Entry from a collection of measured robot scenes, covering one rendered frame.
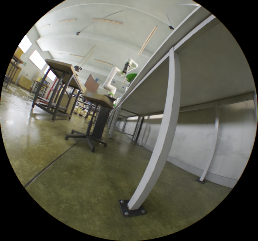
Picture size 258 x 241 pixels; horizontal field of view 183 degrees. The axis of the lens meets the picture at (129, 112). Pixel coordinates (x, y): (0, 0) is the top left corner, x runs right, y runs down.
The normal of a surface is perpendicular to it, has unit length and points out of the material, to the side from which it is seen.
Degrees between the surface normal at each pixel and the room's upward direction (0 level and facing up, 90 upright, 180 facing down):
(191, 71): 180
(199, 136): 90
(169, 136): 90
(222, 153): 90
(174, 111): 90
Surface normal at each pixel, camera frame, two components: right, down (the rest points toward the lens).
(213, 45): -0.29, 0.94
